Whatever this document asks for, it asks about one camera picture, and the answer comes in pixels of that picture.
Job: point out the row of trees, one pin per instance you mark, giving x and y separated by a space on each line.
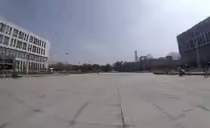
83 67

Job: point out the tall pale chimney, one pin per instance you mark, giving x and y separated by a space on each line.
136 55

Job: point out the grey paved plaza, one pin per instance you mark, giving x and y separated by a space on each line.
93 96

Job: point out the lamp pole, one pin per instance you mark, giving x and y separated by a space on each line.
66 58

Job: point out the low dark long building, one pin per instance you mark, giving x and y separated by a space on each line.
146 64

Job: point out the pale distant building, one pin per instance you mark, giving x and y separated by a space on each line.
174 55

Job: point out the person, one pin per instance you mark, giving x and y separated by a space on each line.
181 70

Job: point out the white building with window grid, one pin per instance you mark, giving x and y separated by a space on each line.
19 46

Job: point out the dark grey building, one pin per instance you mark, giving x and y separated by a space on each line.
199 43

